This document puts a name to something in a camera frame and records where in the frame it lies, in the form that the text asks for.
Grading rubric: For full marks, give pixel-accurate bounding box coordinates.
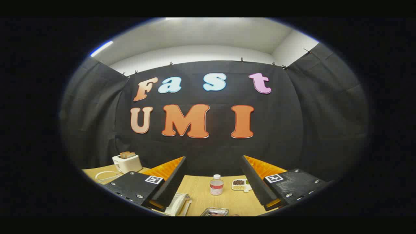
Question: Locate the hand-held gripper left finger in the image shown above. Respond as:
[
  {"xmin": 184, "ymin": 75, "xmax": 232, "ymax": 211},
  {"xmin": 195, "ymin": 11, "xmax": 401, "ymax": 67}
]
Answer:
[{"xmin": 102, "ymin": 156, "xmax": 188, "ymax": 212}]

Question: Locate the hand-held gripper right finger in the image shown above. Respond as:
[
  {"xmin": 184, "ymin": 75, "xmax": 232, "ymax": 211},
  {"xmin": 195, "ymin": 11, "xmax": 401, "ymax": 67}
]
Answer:
[{"xmin": 240, "ymin": 155, "xmax": 333, "ymax": 212}]

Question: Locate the white wire dish rack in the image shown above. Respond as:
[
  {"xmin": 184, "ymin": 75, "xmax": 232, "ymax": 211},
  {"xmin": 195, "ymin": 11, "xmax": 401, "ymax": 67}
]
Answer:
[{"xmin": 164, "ymin": 192, "xmax": 192, "ymax": 216}]

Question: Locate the metal wire basket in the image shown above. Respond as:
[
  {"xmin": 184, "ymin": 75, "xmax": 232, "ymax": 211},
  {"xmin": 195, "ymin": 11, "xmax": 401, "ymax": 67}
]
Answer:
[{"xmin": 201, "ymin": 208, "xmax": 229, "ymax": 216}]

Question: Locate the white divided dish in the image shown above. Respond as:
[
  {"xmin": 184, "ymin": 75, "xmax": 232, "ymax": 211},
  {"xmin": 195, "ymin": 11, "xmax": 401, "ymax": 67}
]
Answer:
[{"xmin": 231, "ymin": 178, "xmax": 253, "ymax": 193}]

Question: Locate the clear bottle with red label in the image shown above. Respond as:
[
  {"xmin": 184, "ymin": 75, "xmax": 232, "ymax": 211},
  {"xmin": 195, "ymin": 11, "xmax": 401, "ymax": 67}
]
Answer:
[{"xmin": 210, "ymin": 174, "xmax": 224, "ymax": 195}]

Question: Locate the white toaster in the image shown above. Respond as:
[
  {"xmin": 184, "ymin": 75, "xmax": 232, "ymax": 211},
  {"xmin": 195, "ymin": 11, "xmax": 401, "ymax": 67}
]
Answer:
[{"xmin": 112, "ymin": 154, "xmax": 143, "ymax": 174}]

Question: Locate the black backdrop cloth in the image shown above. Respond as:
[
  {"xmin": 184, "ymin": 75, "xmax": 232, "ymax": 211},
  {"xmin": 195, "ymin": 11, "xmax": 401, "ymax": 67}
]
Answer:
[{"xmin": 59, "ymin": 43, "xmax": 369, "ymax": 182}]

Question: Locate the ceiling strip light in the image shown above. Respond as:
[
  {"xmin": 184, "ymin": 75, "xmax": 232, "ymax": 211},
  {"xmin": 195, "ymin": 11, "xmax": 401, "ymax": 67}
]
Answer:
[{"xmin": 90, "ymin": 41, "xmax": 114, "ymax": 57}]

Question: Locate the white power cable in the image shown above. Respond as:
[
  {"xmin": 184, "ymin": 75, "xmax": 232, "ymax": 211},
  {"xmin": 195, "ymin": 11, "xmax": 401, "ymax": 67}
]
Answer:
[{"xmin": 95, "ymin": 171, "xmax": 122, "ymax": 184}]

